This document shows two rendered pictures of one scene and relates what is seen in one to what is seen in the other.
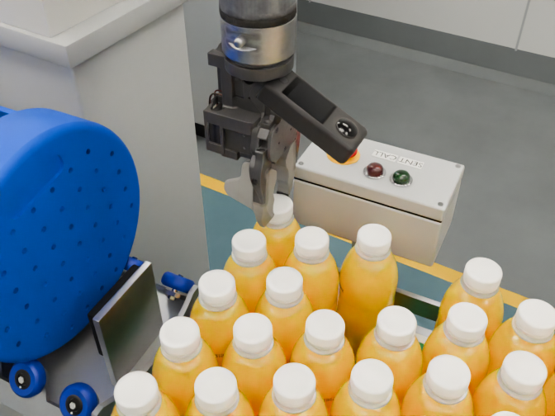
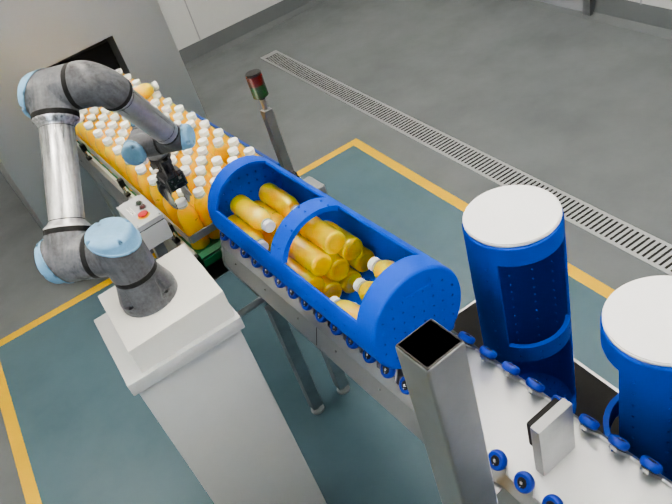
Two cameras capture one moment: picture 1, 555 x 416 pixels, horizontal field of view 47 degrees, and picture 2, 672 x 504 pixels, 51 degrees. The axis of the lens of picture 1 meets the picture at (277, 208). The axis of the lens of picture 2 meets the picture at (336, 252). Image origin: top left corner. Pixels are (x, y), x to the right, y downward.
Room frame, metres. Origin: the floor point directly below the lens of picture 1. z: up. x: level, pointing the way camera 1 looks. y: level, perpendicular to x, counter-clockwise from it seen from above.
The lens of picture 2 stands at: (1.92, 1.67, 2.31)
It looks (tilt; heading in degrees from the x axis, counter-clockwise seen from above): 38 degrees down; 219
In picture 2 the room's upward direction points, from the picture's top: 19 degrees counter-clockwise
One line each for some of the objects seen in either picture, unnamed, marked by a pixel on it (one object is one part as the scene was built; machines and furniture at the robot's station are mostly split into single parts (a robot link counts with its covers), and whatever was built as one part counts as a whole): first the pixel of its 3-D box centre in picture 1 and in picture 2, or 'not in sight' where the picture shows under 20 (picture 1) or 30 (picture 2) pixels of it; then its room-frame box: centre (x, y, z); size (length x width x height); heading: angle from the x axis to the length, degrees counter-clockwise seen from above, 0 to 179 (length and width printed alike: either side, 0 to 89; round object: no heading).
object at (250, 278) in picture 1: (251, 302); (208, 214); (0.52, 0.03, 0.99); 0.07 x 0.07 x 0.19
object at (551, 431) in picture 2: not in sight; (550, 435); (1.08, 1.38, 1.00); 0.10 x 0.04 x 0.15; 154
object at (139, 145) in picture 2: not in sight; (142, 145); (0.68, 0.07, 1.39); 0.11 x 0.11 x 0.08; 22
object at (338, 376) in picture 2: not in sight; (324, 341); (0.45, 0.27, 0.31); 0.06 x 0.06 x 0.63; 64
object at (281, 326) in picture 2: not in sight; (296, 361); (0.58, 0.21, 0.31); 0.06 x 0.06 x 0.63; 64
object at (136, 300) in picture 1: (126, 322); not in sight; (0.49, 0.18, 0.99); 0.10 x 0.02 x 0.12; 154
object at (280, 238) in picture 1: (277, 265); (191, 224); (0.58, 0.00, 0.99); 0.07 x 0.07 x 0.19
